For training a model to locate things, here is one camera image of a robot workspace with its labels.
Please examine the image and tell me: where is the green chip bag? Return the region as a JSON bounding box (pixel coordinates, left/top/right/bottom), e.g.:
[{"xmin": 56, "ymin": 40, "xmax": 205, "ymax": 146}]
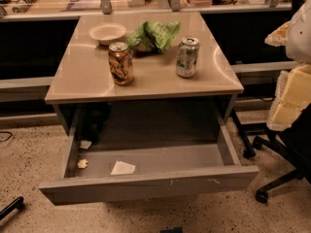
[{"xmin": 126, "ymin": 21, "xmax": 181, "ymax": 53}]

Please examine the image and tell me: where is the small white paper piece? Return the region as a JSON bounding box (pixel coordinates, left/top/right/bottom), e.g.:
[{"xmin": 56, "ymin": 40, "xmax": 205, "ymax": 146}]
[{"xmin": 80, "ymin": 140, "xmax": 92, "ymax": 150}]

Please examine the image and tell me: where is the white paper scrap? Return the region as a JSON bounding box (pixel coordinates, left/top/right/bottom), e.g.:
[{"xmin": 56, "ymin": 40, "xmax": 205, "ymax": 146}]
[{"xmin": 111, "ymin": 160, "xmax": 136, "ymax": 175}]

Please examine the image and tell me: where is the brown soda can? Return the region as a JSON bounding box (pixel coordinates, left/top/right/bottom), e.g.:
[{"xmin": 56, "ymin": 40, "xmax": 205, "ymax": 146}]
[{"xmin": 108, "ymin": 42, "xmax": 134, "ymax": 85}]

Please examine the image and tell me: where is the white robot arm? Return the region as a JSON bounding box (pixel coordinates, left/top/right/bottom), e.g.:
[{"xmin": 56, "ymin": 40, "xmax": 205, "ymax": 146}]
[{"xmin": 264, "ymin": 0, "xmax": 311, "ymax": 64}]

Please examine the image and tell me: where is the grey top drawer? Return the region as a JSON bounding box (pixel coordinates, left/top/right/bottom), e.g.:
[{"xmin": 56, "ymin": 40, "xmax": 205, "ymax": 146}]
[{"xmin": 38, "ymin": 99, "xmax": 259, "ymax": 207}]

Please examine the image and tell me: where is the white bowl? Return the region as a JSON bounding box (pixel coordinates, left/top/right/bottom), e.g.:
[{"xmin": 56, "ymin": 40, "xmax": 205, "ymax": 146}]
[{"xmin": 88, "ymin": 22, "xmax": 126, "ymax": 46}]

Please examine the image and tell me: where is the black office chair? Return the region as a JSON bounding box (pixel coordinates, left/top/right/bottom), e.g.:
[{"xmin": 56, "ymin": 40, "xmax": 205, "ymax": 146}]
[{"xmin": 252, "ymin": 61, "xmax": 311, "ymax": 205}]

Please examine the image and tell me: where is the white green soda can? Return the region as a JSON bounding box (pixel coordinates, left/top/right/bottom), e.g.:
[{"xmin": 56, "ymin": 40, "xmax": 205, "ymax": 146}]
[{"xmin": 176, "ymin": 37, "xmax": 200, "ymax": 78}]

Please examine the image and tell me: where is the small yellow crumpled scrap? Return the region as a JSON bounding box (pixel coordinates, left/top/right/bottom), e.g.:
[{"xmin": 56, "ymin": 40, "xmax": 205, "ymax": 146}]
[{"xmin": 77, "ymin": 159, "xmax": 88, "ymax": 169}]

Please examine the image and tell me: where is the long background workbench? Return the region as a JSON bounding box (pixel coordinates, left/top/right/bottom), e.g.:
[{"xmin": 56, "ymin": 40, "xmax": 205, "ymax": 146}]
[{"xmin": 0, "ymin": 0, "xmax": 311, "ymax": 128}]

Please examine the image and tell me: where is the black floor cable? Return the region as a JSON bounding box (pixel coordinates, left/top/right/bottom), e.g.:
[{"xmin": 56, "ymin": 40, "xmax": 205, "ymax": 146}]
[{"xmin": 0, "ymin": 130, "xmax": 14, "ymax": 144}]

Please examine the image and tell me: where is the black bar on floor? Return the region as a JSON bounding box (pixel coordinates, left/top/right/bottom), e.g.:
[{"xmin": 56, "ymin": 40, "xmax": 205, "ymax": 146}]
[{"xmin": 0, "ymin": 196, "xmax": 24, "ymax": 220}]

